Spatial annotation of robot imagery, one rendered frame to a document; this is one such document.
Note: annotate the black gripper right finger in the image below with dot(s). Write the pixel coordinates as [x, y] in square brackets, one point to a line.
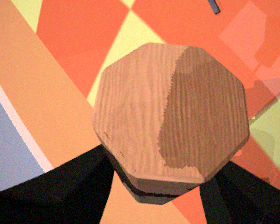
[236, 196]

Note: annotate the dark grey rod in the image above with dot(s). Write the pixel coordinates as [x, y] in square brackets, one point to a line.
[213, 6]

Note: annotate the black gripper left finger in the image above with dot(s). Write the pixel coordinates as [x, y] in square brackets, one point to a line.
[73, 193]

